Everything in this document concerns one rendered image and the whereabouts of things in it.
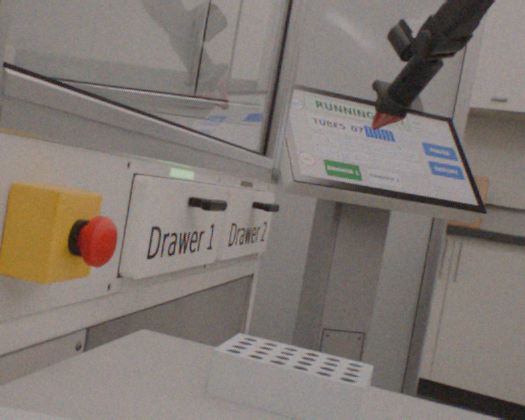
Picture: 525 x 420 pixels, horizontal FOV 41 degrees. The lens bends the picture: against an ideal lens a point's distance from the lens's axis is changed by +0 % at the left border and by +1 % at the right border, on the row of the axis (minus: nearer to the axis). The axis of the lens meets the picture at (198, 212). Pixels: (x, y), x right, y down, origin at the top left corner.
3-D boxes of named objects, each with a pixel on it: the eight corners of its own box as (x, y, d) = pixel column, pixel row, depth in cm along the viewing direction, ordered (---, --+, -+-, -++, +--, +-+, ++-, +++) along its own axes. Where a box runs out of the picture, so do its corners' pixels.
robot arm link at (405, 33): (429, 40, 124) (468, 35, 127) (400, -4, 129) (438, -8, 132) (400, 86, 134) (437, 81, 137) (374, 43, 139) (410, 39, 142)
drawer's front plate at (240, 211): (265, 251, 130) (275, 193, 129) (220, 261, 102) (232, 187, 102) (256, 249, 130) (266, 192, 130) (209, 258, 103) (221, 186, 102)
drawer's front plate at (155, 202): (215, 262, 100) (227, 187, 99) (132, 280, 73) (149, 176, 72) (203, 260, 101) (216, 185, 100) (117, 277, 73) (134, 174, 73)
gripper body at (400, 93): (369, 85, 142) (389, 59, 136) (411, 95, 145) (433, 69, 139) (376, 108, 138) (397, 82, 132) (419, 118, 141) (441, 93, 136)
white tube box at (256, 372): (366, 407, 62) (373, 365, 61) (356, 436, 54) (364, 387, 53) (232, 372, 65) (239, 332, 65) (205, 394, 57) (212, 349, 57)
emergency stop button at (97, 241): (117, 267, 55) (125, 218, 55) (94, 271, 51) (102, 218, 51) (84, 260, 56) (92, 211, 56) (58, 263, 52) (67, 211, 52)
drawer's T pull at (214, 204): (226, 211, 88) (228, 201, 88) (208, 211, 81) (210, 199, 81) (200, 206, 89) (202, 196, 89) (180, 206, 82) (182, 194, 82)
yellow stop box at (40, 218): (98, 279, 57) (112, 194, 57) (53, 288, 50) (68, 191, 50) (45, 267, 59) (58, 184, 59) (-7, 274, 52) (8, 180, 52)
